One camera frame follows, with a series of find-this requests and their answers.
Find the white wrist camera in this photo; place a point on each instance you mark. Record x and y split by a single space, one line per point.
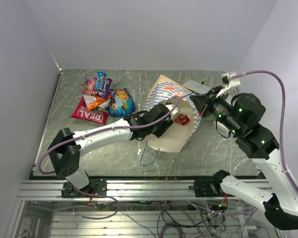
230 83
173 111

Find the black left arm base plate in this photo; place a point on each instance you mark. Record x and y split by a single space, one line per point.
96 186

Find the red REAL chips bag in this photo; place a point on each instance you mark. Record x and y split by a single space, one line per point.
97 116

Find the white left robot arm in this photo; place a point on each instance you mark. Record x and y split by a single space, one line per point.
68 147

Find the blue M&M candy packet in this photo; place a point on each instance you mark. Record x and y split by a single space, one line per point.
101 81

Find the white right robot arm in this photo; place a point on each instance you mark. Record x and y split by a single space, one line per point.
280 206

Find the aluminium frame rail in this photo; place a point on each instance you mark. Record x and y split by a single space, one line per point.
122 190

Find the blue checkered paper bag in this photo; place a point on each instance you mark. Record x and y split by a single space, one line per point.
174 139

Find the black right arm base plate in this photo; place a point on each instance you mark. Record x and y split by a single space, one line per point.
206 187

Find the white small box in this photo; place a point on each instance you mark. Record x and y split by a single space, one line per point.
220 127

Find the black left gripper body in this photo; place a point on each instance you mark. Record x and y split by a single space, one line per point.
159 131

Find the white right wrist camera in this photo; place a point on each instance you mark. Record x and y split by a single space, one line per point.
230 83

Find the purple FOXS candy bag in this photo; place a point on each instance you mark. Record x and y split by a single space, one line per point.
88 87

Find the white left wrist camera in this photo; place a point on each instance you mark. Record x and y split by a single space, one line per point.
173 111

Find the blue candy snack bag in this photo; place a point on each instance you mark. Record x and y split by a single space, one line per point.
122 104

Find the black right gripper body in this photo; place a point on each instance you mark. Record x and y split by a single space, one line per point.
221 109

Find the orange snack bag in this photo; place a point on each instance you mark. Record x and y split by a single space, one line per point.
93 102

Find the pink small candy packet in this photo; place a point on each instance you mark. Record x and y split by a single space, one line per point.
182 119

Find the purple candy snack bag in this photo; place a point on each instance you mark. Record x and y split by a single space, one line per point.
106 104

